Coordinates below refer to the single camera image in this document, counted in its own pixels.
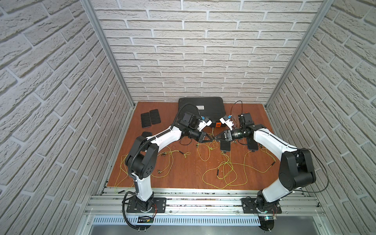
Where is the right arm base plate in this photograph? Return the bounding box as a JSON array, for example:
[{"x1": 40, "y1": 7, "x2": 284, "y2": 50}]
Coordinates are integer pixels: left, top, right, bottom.
[{"x1": 241, "y1": 197, "x2": 282, "y2": 214}]

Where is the purple-edged smartphone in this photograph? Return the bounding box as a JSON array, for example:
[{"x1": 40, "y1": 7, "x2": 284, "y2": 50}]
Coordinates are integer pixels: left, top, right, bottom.
[{"x1": 141, "y1": 112, "x2": 152, "y2": 128}]

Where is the aluminium corner post left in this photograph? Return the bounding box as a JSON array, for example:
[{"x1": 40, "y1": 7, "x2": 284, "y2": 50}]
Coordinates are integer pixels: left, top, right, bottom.
[{"x1": 81, "y1": 0, "x2": 136, "y2": 109}]

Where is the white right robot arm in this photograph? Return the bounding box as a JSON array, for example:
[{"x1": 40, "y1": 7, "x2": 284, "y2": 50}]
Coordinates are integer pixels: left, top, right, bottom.
[{"x1": 215, "y1": 124, "x2": 316, "y2": 203}]

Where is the aluminium corner post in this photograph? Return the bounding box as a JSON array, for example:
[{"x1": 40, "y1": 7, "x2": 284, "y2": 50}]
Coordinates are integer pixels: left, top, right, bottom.
[
  {"x1": 81, "y1": 0, "x2": 136, "y2": 109},
  {"x1": 264, "y1": 0, "x2": 334, "y2": 109}
]

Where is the black smartphone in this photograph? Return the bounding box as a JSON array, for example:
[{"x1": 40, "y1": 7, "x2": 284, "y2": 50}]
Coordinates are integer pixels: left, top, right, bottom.
[{"x1": 149, "y1": 109, "x2": 161, "y2": 125}]

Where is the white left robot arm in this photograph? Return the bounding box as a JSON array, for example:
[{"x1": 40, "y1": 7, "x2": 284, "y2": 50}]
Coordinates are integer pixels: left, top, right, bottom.
[{"x1": 126, "y1": 126, "x2": 213, "y2": 202}]

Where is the black plastic tool case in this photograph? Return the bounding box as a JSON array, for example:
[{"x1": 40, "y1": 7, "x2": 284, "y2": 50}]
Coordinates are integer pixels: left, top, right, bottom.
[{"x1": 178, "y1": 97, "x2": 226, "y2": 127}]

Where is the aluminium rail frame front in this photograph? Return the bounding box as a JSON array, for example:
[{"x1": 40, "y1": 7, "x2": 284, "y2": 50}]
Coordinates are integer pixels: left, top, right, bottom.
[{"x1": 84, "y1": 188, "x2": 325, "y2": 216}]

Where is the grey-edged large smartphone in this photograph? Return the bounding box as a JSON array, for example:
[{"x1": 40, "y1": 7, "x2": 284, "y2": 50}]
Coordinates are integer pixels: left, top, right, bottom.
[{"x1": 220, "y1": 141, "x2": 231, "y2": 152}]

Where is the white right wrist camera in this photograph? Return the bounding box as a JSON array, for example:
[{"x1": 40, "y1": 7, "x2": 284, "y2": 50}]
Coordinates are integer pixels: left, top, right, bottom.
[{"x1": 220, "y1": 115, "x2": 234, "y2": 130}]

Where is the blue-edged smartphone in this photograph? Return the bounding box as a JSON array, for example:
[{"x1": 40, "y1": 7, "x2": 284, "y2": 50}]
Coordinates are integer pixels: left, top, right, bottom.
[{"x1": 142, "y1": 131, "x2": 153, "y2": 138}]

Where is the aluminium corner post right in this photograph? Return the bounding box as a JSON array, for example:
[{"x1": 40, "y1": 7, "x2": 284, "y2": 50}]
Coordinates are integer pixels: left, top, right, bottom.
[{"x1": 264, "y1": 0, "x2": 334, "y2": 109}]

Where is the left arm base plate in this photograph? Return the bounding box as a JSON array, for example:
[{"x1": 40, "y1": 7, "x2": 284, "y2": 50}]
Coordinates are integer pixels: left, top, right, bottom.
[{"x1": 125, "y1": 196, "x2": 167, "y2": 213}]

